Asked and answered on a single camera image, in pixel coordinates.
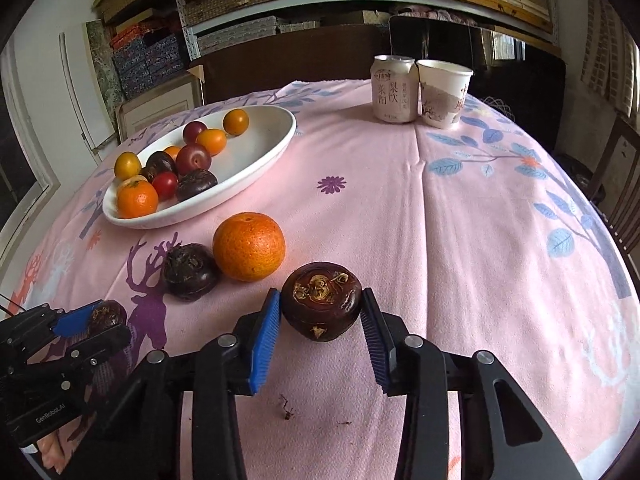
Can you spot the brown wooden chair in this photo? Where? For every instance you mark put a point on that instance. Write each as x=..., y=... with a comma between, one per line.
x=620, y=175

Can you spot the white paper cup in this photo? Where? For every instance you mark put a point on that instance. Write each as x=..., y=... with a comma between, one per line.
x=442, y=95

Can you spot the large red plum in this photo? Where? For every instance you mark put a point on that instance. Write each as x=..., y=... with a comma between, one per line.
x=192, y=156

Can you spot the white oval plate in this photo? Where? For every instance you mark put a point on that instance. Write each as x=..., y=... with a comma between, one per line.
x=260, y=145

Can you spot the large orange mandarin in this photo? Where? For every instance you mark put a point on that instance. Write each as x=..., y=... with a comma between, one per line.
x=248, y=246

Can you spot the white door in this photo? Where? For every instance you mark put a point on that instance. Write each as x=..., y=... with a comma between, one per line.
x=40, y=125

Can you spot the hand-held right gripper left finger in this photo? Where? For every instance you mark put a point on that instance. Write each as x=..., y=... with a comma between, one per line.
x=265, y=345

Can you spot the window curtain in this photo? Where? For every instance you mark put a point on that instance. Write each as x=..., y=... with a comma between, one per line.
x=610, y=35

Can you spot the dark wooden chair back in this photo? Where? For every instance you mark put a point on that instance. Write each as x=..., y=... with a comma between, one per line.
x=290, y=65

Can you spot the dark water chestnut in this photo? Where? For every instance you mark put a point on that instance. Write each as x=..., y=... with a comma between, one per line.
x=110, y=314
x=196, y=186
x=321, y=305
x=190, y=271
x=160, y=164

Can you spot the pink printed tablecloth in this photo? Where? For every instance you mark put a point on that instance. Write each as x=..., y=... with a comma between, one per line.
x=450, y=260

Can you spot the oval orange fruit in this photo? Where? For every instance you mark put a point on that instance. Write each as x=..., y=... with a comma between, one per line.
x=212, y=141

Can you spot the medium orange mandarin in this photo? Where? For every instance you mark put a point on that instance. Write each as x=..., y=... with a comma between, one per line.
x=137, y=200

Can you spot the tiny orange fruit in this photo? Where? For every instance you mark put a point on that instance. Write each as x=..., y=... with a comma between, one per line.
x=171, y=151

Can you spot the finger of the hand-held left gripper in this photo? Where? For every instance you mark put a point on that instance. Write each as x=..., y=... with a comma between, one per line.
x=75, y=321
x=100, y=347

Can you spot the small dark red plum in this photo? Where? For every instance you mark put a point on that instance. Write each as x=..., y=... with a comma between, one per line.
x=194, y=131

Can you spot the white drink can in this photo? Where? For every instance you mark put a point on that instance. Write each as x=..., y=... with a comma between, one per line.
x=394, y=90

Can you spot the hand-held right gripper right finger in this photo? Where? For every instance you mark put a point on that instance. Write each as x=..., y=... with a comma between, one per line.
x=377, y=345

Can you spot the stack of blue patterned boxes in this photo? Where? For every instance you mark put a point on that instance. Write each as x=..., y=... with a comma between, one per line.
x=147, y=65

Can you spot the red cherry tomato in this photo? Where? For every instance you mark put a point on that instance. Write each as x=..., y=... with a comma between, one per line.
x=165, y=185

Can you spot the yellow-green round fruit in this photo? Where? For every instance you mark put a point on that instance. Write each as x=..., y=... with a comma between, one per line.
x=126, y=165

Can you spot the small round orange fruit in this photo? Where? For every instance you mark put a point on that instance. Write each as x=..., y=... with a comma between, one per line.
x=236, y=121

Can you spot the shelving unit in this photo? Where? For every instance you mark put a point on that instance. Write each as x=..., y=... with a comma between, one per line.
x=240, y=10

